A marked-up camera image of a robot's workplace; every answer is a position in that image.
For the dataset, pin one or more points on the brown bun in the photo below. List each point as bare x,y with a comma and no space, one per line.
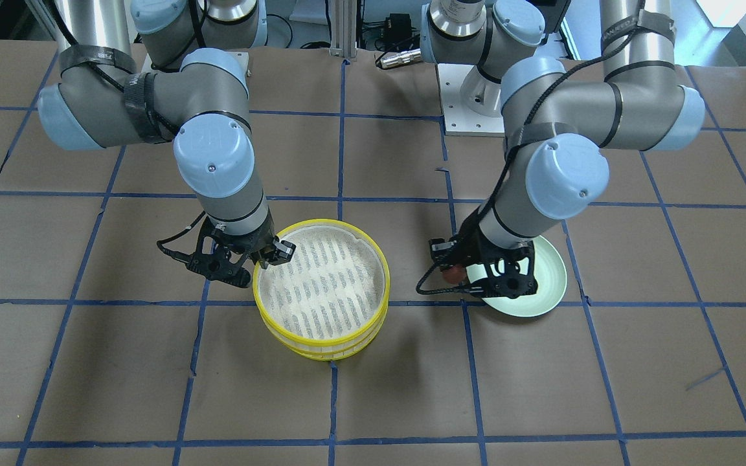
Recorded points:
455,275

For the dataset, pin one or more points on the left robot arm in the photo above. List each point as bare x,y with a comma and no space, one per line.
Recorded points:
556,122

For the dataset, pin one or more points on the silver cylindrical connector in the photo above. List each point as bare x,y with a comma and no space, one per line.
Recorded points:
395,59

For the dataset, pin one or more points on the light green plate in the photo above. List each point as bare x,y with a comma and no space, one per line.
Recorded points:
551,276

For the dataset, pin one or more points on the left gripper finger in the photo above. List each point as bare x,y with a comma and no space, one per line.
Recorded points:
497,290
450,253

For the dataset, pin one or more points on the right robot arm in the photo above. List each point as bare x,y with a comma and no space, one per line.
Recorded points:
195,97

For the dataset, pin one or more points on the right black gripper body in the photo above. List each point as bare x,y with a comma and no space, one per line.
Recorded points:
258,244

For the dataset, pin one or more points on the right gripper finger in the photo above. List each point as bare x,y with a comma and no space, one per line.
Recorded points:
261,260
221,271

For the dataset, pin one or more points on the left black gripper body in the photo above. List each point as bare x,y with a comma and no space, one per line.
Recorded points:
471,250

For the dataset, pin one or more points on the aluminium frame post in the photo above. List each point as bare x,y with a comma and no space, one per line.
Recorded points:
343,25

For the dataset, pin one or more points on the yellow steamer basket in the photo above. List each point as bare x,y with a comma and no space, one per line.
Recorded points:
336,282
328,350

